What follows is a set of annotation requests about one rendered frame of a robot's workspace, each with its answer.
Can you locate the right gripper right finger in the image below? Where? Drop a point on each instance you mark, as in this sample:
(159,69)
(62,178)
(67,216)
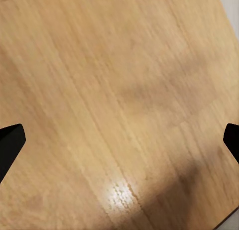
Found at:
(231,139)

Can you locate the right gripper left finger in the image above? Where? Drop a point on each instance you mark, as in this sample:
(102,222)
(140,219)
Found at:
(12,139)

